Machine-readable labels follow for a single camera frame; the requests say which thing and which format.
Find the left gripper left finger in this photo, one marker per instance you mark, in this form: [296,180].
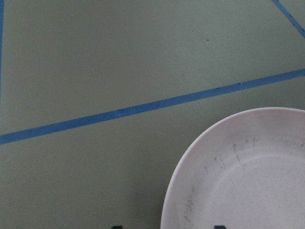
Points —
[116,227]

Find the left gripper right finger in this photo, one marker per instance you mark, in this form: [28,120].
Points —
[219,227]

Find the pink plate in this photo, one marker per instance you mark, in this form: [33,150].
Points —
[247,171]

